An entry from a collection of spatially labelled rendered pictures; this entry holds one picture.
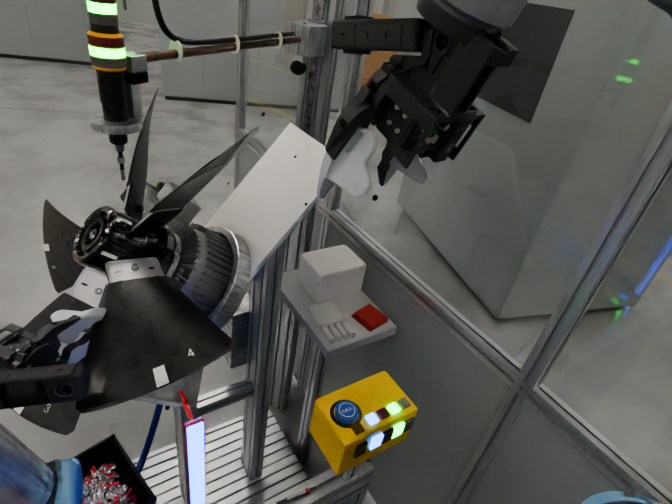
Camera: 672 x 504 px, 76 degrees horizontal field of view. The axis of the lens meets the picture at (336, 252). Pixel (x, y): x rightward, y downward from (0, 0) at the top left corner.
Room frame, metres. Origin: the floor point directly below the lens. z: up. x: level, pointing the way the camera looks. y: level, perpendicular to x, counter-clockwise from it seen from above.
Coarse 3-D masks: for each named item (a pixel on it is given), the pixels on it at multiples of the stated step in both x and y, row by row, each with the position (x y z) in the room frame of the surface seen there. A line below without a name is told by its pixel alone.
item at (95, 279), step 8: (88, 272) 0.63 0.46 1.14; (96, 272) 0.64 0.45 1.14; (80, 280) 0.62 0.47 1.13; (88, 280) 0.63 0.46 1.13; (96, 280) 0.63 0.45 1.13; (104, 280) 0.63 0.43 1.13; (72, 288) 0.61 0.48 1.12; (80, 288) 0.61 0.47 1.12; (88, 288) 0.62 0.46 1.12; (80, 296) 0.60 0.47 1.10; (88, 296) 0.61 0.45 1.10; (96, 296) 0.61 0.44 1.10; (96, 304) 0.60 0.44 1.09
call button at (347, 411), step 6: (342, 402) 0.49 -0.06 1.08; (348, 402) 0.49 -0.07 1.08; (336, 408) 0.47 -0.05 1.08; (342, 408) 0.47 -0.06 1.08; (348, 408) 0.48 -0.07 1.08; (354, 408) 0.48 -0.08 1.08; (336, 414) 0.46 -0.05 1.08; (342, 414) 0.46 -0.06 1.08; (348, 414) 0.46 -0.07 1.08; (354, 414) 0.47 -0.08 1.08; (342, 420) 0.45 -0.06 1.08; (348, 420) 0.45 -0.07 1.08; (354, 420) 0.46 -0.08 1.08
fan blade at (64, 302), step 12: (60, 300) 0.59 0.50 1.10; (72, 300) 0.59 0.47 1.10; (48, 312) 0.57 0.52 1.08; (36, 324) 0.56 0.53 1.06; (12, 408) 0.46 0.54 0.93; (24, 408) 0.46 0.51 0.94; (36, 408) 0.46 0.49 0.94; (60, 408) 0.47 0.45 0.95; (72, 408) 0.47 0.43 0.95; (36, 420) 0.45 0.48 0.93; (48, 420) 0.45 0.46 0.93; (60, 420) 0.45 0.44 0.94; (72, 420) 0.45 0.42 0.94; (60, 432) 0.44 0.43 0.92
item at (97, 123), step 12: (132, 60) 0.63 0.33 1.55; (144, 60) 0.65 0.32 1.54; (132, 72) 0.62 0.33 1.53; (144, 72) 0.64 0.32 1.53; (132, 84) 0.62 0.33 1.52; (132, 96) 0.62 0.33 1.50; (132, 108) 0.62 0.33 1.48; (96, 120) 0.58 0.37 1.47; (132, 120) 0.61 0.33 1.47; (108, 132) 0.57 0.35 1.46; (120, 132) 0.58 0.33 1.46; (132, 132) 0.59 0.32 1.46
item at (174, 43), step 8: (152, 0) 0.69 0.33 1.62; (160, 16) 0.70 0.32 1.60; (160, 24) 0.70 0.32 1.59; (168, 32) 0.71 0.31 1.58; (288, 32) 1.10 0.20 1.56; (176, 40) 0.73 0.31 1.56; (184, 40) 0.75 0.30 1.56; (192, 40) 0.77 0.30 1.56; (200, 40) 0.79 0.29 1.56; (208, 40) 0.81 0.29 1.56; (216, 40) 0.83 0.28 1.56; (224, 40) 0.85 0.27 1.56; (232, 40) 0.88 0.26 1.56; (240, 40) 0.90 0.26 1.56; (248, 40) 0.93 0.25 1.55; (280, 40) 1.05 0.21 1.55; (176, 48) 0.73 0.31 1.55
